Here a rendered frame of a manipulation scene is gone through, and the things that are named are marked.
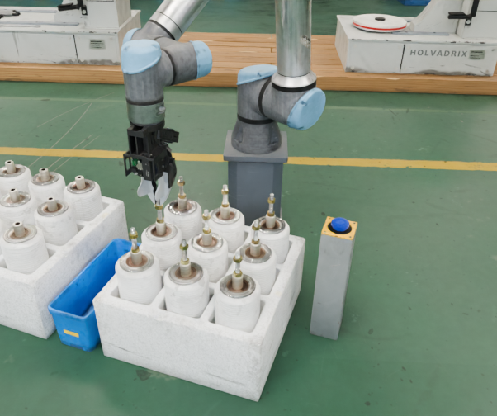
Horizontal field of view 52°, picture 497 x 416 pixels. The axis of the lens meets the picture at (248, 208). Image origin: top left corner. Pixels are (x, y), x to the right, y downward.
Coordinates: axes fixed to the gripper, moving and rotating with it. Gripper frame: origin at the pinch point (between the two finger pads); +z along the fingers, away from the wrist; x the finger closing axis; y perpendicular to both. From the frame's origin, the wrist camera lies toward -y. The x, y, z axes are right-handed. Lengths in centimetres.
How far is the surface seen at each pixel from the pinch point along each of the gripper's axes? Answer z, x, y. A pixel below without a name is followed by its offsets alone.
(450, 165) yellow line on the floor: 34, 71, -113
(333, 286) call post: 17.2, 41.6, -3.6
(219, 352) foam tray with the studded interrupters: 22.0, 22.5, 19.9
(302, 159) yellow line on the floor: 34, 13, -96
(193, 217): 10.2, 4.1, -8.9
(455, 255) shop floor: 34, 72, -51
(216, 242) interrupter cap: 9.2, 14.0, -0.1
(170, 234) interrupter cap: 9.1, 2.6, 0.8
